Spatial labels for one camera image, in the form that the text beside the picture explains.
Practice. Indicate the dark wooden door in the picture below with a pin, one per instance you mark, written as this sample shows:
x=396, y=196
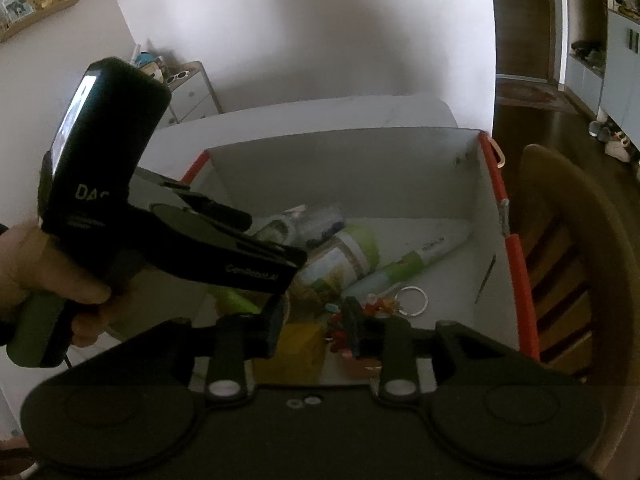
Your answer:
x=525, y=20

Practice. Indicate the white wooden dresser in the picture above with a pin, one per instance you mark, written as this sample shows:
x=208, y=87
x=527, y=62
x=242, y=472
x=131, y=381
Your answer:
x=195, y=97

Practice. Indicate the green white cylindrical can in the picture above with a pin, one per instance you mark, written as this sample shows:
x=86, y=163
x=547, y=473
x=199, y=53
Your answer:
x=340, y=260

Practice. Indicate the white shoe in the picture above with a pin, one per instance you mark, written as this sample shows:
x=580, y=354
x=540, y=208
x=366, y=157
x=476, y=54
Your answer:
x=619, y=148

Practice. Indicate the white box with red edges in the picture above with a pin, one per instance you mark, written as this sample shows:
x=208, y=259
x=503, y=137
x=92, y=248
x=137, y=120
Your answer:
x=400, y=185

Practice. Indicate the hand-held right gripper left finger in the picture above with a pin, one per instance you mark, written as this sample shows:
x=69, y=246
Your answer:
x=270, y=330

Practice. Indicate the grey blue cabinet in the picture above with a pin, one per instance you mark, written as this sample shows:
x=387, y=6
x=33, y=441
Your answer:
x=615, y=60

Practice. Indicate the grey shoe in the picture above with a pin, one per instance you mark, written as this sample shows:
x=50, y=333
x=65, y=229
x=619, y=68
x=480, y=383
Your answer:
x=598, y=129

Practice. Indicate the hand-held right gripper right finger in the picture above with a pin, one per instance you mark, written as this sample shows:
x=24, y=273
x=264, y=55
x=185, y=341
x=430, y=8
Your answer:
x=353, y=330

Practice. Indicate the dark door mat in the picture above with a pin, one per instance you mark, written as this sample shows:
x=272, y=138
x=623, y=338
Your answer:
x=530, y=94

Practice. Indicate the dark shoes on shelf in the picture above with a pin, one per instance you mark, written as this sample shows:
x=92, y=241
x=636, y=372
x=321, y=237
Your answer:
x=590, y=52

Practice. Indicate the white sunglasses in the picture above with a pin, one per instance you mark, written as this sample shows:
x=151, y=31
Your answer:
x=179, y=77

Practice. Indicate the person's left hand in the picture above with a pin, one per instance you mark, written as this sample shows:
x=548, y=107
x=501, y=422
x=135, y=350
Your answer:
x=30, y=260

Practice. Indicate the wooden chair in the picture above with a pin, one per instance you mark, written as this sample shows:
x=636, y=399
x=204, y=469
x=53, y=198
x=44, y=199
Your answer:
x=585, y=270

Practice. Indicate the small red objects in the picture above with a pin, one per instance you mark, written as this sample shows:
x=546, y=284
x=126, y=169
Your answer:
x=339, y=325

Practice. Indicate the yellow sponge block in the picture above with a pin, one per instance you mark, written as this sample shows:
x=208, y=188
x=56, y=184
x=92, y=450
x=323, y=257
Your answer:
x=295, y=355

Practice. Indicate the bright green plastic object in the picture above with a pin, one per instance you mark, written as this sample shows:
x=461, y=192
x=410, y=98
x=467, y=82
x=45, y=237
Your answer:
x=235, y=302

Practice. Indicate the wooden wall shelf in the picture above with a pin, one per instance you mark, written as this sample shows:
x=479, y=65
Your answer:
x=45, y=15

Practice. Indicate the green white tube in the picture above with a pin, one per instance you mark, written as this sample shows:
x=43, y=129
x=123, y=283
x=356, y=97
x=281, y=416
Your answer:
x=415, y=260

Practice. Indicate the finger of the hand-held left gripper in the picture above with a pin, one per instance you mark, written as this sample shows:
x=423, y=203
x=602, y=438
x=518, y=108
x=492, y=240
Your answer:
x=225, y=214

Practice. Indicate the small photo card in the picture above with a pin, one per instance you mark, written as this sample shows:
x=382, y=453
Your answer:
x=18, y=7

